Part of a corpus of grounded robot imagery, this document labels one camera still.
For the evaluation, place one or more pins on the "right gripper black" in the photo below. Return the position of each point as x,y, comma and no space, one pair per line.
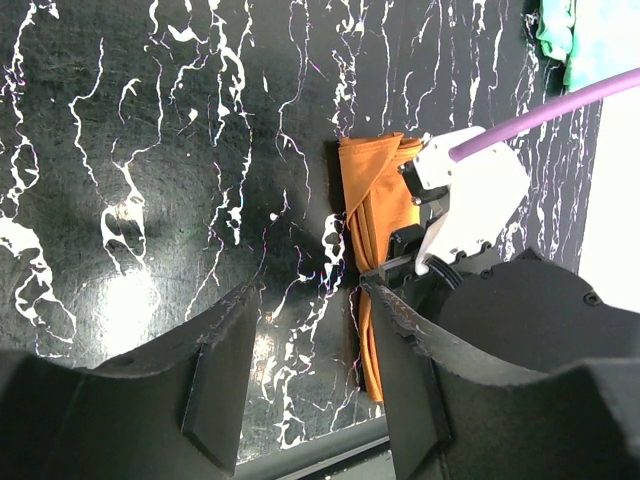
527,311

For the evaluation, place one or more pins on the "green white patterned napkins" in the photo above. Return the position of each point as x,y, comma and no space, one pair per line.
593,39

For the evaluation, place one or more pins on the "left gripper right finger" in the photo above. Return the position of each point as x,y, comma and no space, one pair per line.
454,411

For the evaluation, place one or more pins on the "orange cloth napkin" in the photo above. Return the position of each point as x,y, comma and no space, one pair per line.
377,200

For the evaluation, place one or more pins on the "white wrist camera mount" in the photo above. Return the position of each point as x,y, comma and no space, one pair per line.
472,198

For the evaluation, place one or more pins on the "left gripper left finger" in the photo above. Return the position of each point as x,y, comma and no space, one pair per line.
171,408

